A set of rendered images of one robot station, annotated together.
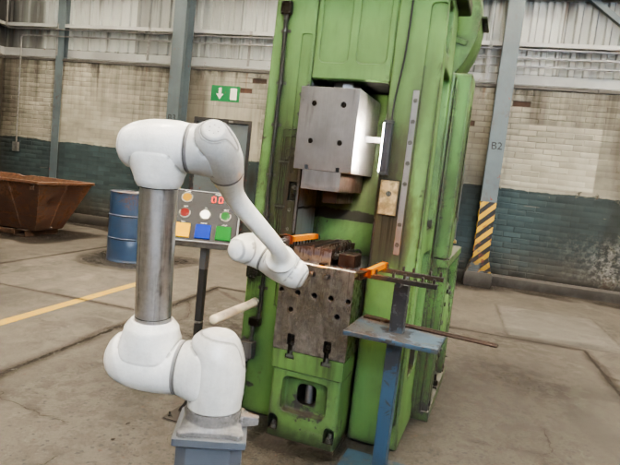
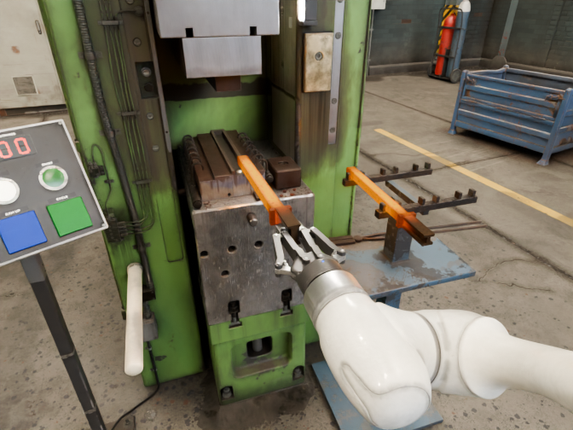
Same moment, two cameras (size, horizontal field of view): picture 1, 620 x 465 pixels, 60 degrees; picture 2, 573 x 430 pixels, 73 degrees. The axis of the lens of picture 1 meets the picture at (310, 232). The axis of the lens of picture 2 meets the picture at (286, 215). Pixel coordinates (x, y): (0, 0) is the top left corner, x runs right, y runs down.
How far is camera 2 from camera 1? 1.74 m
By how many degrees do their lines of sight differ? 43
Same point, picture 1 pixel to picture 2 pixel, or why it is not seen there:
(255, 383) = (168, 353)
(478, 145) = not seen: outside the picture
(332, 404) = (299, 344)
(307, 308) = (251, 263)
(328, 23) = not seen: outside the picture
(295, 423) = (257, 380)
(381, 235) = (310, 122)
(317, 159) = (210, 12)
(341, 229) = (205, 113)
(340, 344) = not seen: hidden behind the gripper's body
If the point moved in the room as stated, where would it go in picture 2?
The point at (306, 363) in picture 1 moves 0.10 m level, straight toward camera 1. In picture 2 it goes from (261, 322) to (277, 339)
